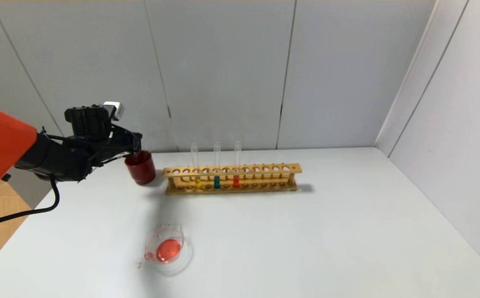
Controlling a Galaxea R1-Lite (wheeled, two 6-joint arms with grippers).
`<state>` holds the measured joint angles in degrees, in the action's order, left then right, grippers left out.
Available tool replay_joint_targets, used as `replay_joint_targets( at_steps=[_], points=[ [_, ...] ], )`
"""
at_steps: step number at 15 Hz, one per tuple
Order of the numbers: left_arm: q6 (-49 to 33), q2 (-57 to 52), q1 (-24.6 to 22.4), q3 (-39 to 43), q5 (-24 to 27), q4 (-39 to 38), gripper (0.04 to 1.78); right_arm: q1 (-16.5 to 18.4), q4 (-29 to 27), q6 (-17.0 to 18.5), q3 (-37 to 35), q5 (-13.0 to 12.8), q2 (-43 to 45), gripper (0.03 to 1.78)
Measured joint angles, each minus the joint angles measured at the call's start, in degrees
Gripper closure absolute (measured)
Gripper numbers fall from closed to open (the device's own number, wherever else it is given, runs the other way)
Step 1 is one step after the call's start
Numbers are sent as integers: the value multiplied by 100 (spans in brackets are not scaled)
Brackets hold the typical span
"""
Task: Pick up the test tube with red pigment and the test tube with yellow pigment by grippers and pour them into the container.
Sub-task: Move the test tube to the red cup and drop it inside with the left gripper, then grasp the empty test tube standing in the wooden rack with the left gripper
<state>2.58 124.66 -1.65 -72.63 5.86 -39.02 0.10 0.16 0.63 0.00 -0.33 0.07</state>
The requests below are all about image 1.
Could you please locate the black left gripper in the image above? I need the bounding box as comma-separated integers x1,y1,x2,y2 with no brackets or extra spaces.
111,124,143,160

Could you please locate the yellow pigment glass test tube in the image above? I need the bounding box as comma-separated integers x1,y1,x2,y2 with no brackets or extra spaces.
191,142,202,190

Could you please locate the blue pigment glass test tube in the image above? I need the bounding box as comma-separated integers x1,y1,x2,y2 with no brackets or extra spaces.
213,142,222,190

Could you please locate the red pigment glass test tube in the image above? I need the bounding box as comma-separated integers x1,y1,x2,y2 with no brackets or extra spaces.
233,141,242,189

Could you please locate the wooden test tube rack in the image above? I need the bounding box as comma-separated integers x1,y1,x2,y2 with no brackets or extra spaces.
162,163,302,196

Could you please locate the dark red plastic cup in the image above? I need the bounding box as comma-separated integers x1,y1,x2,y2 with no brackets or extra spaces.
125,150,157,185

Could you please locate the clear glass dish with spout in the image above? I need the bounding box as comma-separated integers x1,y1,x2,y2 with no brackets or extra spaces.
144,224,193,274

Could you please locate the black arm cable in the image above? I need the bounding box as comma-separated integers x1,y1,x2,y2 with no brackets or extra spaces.
0,178,60,232

